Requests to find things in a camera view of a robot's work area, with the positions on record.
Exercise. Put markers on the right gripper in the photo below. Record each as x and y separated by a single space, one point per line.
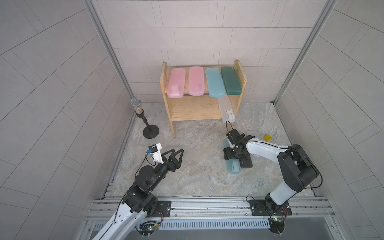
227 154

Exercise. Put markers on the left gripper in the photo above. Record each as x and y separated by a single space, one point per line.
173 166

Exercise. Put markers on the small teal pencil case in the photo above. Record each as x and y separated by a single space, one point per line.
233 166

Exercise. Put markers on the black pencil case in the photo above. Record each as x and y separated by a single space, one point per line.
244 157

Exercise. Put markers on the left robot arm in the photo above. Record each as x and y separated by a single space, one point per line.
138 208

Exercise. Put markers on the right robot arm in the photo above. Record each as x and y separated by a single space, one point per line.
297 169

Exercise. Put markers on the wooden two-tier shelf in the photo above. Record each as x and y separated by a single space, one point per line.
192 108

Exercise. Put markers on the dark green pencil case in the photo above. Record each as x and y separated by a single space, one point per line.
231 81

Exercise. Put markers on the large light blue pencil case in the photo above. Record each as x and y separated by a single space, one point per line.
215 83

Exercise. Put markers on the left pink pencil case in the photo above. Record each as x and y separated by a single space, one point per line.
176 84

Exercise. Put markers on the pink pencil case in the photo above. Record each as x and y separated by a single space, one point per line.
196 81
176 84

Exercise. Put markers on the right pink pencil case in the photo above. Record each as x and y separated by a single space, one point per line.
196 81

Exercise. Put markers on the microphone on black stand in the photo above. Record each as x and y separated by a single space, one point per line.
150 131

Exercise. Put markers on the yellow block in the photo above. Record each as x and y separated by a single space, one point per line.
267 138

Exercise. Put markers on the left circuit board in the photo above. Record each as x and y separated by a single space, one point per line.
146 229

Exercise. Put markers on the circuit board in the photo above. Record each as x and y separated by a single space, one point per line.
146 229
277 226

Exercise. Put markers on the right circuit board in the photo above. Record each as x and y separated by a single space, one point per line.
277 226

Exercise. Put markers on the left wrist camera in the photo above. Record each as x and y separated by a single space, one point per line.
155 152

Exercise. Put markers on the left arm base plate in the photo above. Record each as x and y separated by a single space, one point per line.
162 209

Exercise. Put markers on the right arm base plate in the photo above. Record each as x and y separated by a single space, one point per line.
261 208

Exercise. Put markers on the aluminium rail frame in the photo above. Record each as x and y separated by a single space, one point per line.
215 213

